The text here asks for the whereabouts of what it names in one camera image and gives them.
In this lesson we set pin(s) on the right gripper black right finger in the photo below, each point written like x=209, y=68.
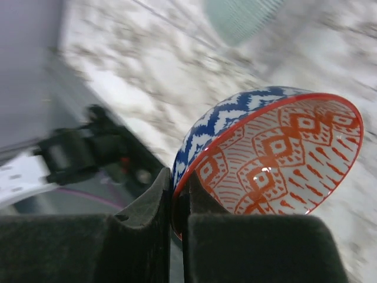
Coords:
x=221, y=247

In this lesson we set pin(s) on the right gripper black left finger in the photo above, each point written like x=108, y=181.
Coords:
x=75, y=248

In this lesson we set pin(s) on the red and blue patterned bowl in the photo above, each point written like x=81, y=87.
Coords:
x=276, y=150

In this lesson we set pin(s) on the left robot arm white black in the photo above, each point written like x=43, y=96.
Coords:
x=29, y=177

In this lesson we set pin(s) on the white wire dish rack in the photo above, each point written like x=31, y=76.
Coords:
x=189, y=20

